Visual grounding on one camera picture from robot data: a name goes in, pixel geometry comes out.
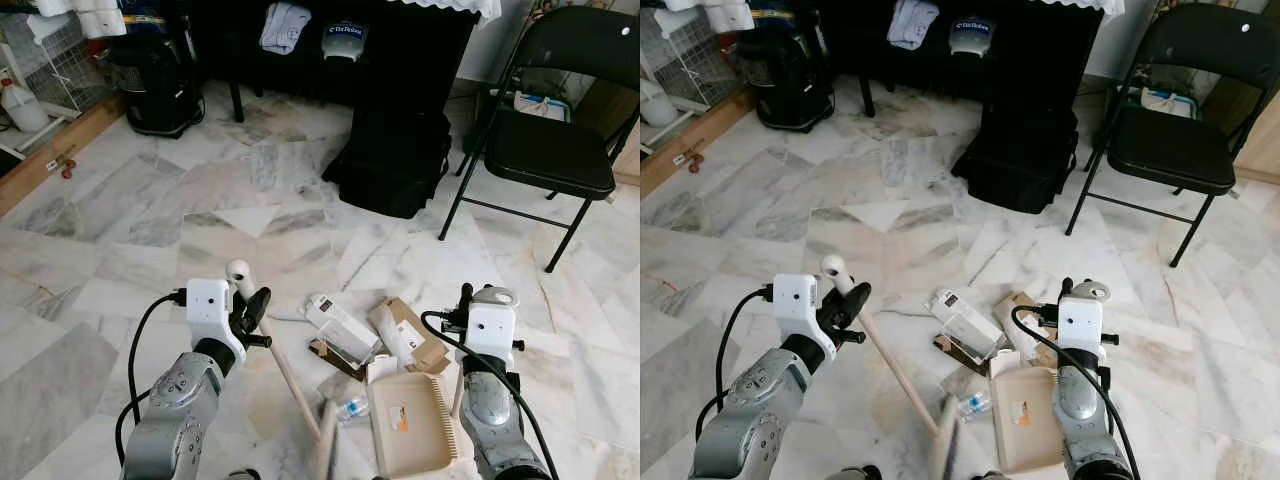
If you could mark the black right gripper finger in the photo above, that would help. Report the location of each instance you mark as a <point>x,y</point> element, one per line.
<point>465,293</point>
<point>1066,289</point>

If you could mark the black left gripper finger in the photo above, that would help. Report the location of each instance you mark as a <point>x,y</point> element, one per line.
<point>260,302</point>
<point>830,302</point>
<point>856,298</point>
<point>240,305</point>

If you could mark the beige broom with purple bristles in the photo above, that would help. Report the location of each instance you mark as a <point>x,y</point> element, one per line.
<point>834,267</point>
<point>240,271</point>

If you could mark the clear plastic bottle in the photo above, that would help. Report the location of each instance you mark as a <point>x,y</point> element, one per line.
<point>352,410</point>
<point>975,404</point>

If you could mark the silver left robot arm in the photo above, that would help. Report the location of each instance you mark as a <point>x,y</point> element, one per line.
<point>180,410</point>
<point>765,420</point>

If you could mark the wooden floor ledge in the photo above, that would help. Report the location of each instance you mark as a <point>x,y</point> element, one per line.
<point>700,145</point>
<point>60,150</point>

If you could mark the white carton box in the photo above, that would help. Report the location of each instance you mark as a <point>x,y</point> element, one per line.
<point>340,325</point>
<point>965,322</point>

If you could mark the black fabric bag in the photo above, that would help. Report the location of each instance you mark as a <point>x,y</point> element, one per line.
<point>390,160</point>
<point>1015,155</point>

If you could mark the black folding chair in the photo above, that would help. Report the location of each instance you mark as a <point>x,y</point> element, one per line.
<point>1170,150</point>
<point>550,150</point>

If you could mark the small red object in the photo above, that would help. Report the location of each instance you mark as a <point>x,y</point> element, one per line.
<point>694,162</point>
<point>68,170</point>

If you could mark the white and blue box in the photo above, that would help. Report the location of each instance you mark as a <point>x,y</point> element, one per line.
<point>540,105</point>
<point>1165,102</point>

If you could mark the black round appliance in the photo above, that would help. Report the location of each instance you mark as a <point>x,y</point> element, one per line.
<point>790,80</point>
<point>155,85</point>

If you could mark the black table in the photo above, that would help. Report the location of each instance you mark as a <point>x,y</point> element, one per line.
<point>1050,50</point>
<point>420,50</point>

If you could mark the white plastic jug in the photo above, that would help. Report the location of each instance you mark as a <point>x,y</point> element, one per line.
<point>22,108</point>
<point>655,105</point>

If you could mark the dark blue printed cap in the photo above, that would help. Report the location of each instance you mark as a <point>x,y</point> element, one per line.
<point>345,42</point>
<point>972,38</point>

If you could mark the grey folded shirt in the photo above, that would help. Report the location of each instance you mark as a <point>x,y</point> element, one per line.
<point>912,25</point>
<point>285,28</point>

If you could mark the white lace tablecloth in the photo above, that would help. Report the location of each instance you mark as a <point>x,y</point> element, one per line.
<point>1080,7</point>
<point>450,8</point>

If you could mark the blue yellow package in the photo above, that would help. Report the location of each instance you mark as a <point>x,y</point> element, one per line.
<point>775,15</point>
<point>140,18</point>

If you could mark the white cloths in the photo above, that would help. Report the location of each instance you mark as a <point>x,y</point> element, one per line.
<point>85,18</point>
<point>720,15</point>

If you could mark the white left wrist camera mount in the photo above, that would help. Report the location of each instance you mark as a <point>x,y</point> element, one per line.
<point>208,310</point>
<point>795,308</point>

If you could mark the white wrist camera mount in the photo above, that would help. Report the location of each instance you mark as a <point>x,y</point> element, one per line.
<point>795,308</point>
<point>208,310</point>
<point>492,330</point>
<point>1080,325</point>

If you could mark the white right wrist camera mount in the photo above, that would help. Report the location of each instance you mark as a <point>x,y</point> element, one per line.
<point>492,330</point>
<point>1080,325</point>

